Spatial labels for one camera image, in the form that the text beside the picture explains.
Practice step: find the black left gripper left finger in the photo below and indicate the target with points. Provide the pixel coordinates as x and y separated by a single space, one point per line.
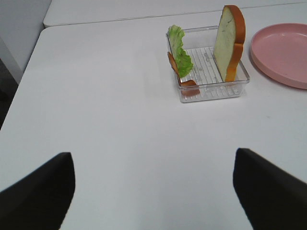
39 201

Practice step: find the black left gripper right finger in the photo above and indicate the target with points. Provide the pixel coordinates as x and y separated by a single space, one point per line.
271 198

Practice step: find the bacon strip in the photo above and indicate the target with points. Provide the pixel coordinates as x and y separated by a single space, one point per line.
190 88

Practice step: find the bread slice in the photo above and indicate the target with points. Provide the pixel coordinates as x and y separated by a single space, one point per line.
229 42

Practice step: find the green lettuce leaf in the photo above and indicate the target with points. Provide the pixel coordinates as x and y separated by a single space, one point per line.
182 59

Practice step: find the pink round plate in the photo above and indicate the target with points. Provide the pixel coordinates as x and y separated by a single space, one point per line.
280 52

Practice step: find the clear plastic left tray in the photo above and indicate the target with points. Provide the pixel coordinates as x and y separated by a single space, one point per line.
199 45

